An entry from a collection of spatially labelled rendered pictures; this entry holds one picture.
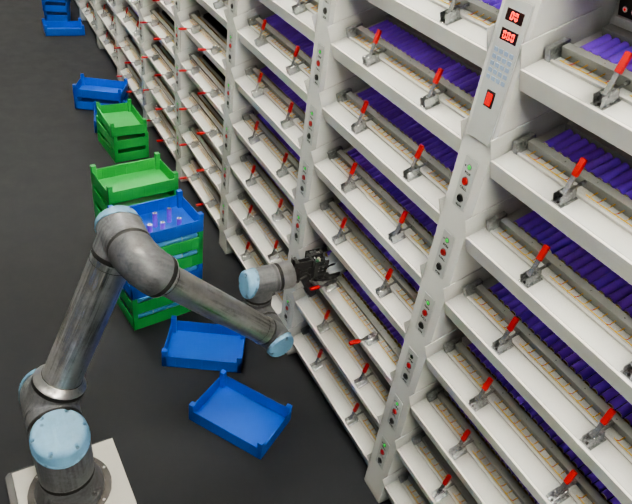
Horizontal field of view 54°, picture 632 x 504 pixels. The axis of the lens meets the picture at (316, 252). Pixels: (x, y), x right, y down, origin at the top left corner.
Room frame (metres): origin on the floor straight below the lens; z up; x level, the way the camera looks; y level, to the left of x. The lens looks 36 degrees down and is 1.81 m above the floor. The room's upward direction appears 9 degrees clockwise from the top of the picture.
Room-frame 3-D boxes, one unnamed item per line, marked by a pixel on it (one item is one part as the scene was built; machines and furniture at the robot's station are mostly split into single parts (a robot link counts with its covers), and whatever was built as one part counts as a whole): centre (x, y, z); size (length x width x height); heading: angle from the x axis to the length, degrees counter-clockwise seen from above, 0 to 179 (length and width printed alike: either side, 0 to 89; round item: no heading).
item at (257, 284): (1.52, 0.16, 0.56); 0.12 x 0.09 x 0.10; 123
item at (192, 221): (1.94, 0.62, 0.44); 0.30 x 0.20 x 0.08; 131
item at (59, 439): (1.01, 0.61, 0.29); 0.17 x 0.15 x 0.18; 34
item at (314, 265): (1.61, 0.02, 0.58); 0.12 x 0.08 x 0.09; 123
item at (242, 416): (1.42, 0.18, 0.04); 0.30 x 0.20 x 0.08; 67
